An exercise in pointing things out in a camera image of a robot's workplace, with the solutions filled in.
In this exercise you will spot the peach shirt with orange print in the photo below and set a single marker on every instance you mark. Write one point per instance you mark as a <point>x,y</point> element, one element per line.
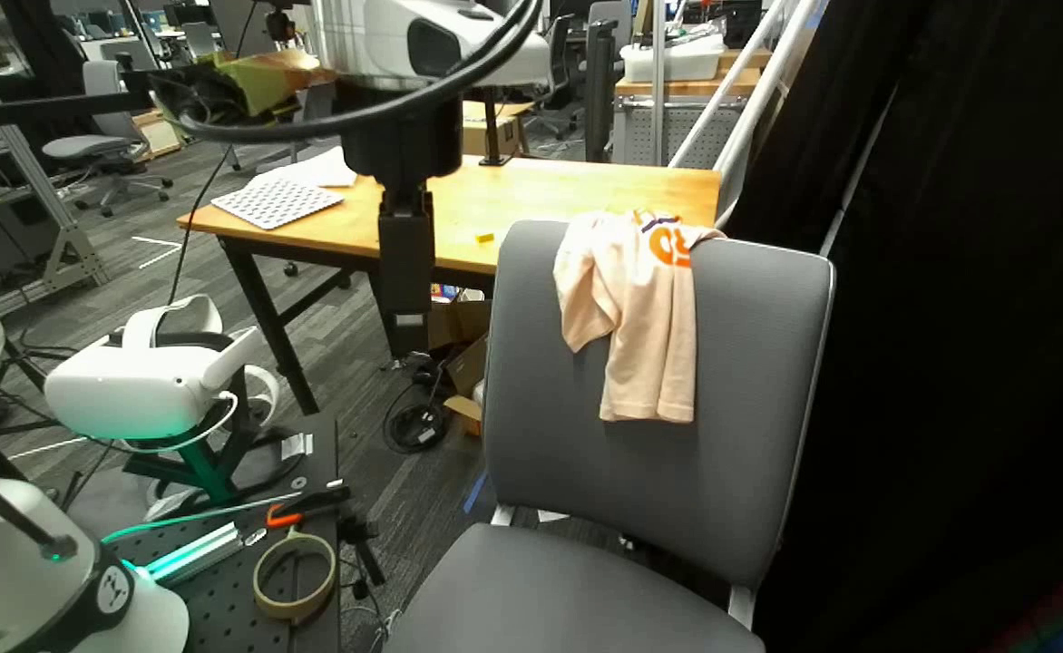
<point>631,284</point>

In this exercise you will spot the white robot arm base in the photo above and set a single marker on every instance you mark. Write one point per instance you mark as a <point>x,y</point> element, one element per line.
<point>63,594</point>

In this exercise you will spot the grey padded chair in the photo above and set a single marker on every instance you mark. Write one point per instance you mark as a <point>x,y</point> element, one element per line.
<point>631,538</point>

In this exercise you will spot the grey office chair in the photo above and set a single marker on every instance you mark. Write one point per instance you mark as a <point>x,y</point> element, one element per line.
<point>112,149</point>

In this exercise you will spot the wooden table with black legs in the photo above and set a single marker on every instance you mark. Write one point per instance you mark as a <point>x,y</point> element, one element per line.
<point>472,207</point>

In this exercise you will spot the white keyboard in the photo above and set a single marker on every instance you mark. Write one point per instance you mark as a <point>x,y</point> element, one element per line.
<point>278,199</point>

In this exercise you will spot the green headset stand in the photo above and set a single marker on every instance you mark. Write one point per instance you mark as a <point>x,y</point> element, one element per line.
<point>195,461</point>

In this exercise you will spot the white VR headset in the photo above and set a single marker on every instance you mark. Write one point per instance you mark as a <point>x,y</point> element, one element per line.
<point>160,373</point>

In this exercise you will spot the roll of tape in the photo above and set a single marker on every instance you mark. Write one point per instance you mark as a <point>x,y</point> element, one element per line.
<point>296,579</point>

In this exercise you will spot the teal metal bar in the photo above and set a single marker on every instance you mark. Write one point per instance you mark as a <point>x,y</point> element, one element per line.
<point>195,556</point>

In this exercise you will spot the black curtain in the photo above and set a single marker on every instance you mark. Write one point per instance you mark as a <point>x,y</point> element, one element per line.
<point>923,153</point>

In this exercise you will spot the orange handled tool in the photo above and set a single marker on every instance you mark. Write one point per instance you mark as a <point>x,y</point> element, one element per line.
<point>292,511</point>

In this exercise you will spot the white metal frame rail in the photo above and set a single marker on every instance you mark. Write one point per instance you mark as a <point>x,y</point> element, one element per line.
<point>776,51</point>

